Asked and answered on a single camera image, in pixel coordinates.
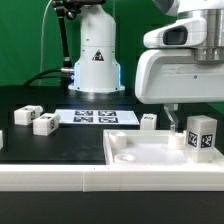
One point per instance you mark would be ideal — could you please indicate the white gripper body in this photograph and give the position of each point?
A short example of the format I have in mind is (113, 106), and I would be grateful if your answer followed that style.
(180, 65)

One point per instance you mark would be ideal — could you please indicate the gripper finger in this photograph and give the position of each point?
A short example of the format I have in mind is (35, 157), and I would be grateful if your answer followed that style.
(171, 110)

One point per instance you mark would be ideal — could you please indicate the white square tabletop part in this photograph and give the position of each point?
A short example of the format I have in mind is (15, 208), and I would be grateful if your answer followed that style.
(155, 147)

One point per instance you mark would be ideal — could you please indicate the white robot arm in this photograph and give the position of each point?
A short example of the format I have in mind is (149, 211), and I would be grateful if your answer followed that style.
(98, 73)

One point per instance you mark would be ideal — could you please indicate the white tag sheet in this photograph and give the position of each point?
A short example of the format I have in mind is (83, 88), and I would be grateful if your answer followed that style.
(97, 117)

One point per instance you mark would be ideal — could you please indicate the white front fence rail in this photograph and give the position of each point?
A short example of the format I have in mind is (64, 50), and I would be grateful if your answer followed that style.
(89, 178)

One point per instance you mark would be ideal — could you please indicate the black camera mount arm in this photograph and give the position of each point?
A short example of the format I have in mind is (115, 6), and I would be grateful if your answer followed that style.
(70, 9)

